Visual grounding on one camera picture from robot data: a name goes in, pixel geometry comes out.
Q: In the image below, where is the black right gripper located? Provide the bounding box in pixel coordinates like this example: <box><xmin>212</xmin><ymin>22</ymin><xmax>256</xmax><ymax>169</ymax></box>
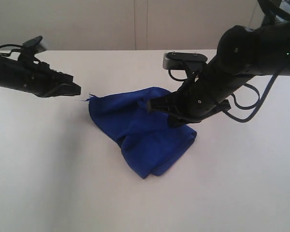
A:
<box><xmin>146</xmin><ymin>58</ymin><xmax>253</xmax><ymax>127</ymax></box>

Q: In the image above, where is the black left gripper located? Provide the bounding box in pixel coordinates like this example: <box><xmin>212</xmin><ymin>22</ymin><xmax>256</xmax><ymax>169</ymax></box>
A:
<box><xmin>0</xmin><ymin>55</ymin><xmax>81</xmax><ymax>97</ymax></box>

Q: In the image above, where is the blue towel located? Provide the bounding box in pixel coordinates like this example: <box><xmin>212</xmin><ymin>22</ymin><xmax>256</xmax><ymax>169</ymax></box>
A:
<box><xmin>86</xmin><ymin>87</ymin><xmax>197</xmax><ymax>179</ymax></box>

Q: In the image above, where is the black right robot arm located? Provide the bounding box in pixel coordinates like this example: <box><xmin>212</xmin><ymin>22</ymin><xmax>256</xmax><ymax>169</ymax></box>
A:
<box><xmin>146</xmin><ymin>22</ymin><xmax>290</xmax><ymax>127</ymax></box>

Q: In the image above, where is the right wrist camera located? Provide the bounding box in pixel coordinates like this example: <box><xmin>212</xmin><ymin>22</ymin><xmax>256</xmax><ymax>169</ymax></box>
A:
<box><xmin>162</xmin><ymin>52</ymin><xmax>208</xmax><ymax>72</ymax></box>

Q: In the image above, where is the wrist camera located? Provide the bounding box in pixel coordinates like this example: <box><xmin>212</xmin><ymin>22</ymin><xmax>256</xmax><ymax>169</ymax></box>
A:
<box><xmin>22</xmin><ymin>35</ymin><xmax>47</xmax><ymax>54</ymax></box>
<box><xmin>162</xmin><ymin>52</ymin><xmax>208</xmax><ymax>72</ymax></box>

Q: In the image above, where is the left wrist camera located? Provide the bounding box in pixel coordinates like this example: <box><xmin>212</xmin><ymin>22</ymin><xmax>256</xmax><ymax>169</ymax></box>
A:
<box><xmin>22</xmin><ymin>35</ymin><xmax>47</xmax><ymax>54</ymax></box>

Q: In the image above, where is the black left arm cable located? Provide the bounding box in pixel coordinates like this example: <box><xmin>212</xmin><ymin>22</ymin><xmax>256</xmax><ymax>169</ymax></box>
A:
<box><xmin>0</xmin><ymin>43</ymin><xmax>25</xmax><ymax>58</ymax></box>

